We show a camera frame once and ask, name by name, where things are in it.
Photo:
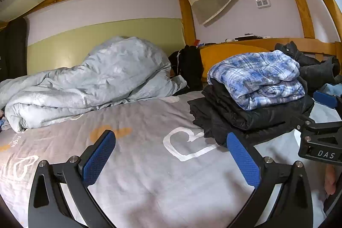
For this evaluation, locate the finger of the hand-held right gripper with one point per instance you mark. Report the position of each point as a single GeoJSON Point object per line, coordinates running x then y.
{"type": "Point", "coordinates": [307, 122]}
{"type": "Point", "coordinates": [324, 99]}

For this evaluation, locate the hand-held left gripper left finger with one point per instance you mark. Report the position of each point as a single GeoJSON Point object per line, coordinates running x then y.
{"type": "Point", "coordinates": [98, 158]}

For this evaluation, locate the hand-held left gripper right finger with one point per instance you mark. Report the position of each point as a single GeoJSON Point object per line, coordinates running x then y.
{"type": "Point", "coordinates": [243, 161]}

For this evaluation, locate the blue plaid shirt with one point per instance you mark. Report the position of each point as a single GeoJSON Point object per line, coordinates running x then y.
{"type": "Point", "coordinates": [253, 75]}

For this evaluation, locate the black clothes pile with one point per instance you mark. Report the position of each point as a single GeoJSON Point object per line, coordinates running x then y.
{"type": "Point", "coordinates": [189, 65]}

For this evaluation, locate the person's right hand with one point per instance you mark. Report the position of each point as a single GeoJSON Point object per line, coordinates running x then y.
{"type": "Point", "coordinates": [330, 177]}

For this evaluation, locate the light blue cloth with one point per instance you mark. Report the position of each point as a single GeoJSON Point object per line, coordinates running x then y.
{"type": "Point", "coordinates": [331, 89]}

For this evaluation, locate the dark grey garment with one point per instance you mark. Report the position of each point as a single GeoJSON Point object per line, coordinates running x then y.
{"type": "Point", "coordinates": [315, 70]}

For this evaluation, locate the black padded jacket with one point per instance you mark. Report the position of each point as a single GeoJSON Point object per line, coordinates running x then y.
{"type": "Point", "coordinates": [240, 115]}

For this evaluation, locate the light grey duvet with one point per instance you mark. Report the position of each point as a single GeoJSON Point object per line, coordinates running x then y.
{"type": "Point", "coordinates": [93, 78]}

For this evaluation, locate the flat black device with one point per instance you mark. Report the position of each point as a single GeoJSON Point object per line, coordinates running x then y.
{"type": "Point", "coordinates": [248, 37]}

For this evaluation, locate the orange cushion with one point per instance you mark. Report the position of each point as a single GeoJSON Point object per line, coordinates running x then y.
{"type": "Point", "coordinates": [219, 54]}

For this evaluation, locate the small red packet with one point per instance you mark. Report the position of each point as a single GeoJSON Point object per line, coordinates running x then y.
{"type": "Point", "coordinates": [197, 42]}

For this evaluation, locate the white wall socket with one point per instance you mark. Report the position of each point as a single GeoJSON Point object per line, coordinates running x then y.
{"type": "Point", "coordinates": [261, 2]}

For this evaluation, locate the wooden bed frame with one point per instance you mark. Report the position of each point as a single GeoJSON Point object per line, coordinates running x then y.
{"type": "Point", "coordinates": [187, 17]}

